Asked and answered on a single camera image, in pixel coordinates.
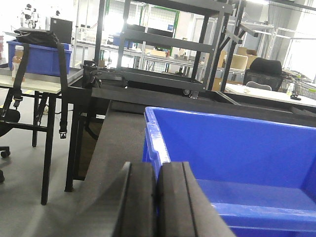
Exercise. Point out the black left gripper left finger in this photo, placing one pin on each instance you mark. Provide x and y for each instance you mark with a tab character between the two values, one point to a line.
125	209

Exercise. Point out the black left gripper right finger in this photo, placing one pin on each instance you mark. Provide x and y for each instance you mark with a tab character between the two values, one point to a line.
183	208

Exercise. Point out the large blue plastic bin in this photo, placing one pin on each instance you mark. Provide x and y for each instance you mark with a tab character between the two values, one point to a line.
259	175

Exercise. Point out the black conveyor belt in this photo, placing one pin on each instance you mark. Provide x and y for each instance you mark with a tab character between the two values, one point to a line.
122	133

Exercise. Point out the blue bin on table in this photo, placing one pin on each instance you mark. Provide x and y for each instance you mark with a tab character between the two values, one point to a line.
42	60

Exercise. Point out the black metal shelving unit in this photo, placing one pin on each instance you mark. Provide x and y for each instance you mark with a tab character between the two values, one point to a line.
213	35

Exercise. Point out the folding table with black legs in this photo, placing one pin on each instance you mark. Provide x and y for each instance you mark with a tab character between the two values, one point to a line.
47	89

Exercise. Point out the cardboard boxes stack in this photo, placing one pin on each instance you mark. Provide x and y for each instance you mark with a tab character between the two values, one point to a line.
240	62

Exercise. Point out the black office chair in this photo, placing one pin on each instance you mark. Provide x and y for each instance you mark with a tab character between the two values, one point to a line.
264	71

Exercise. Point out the beverage bottle on table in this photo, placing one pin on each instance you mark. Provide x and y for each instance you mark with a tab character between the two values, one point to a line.
16	60

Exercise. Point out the white humanoid robot figure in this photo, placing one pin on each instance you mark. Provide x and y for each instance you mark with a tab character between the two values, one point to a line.
29	17

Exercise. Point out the black backpack with straps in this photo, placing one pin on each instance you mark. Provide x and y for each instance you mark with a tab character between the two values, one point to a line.
28	36

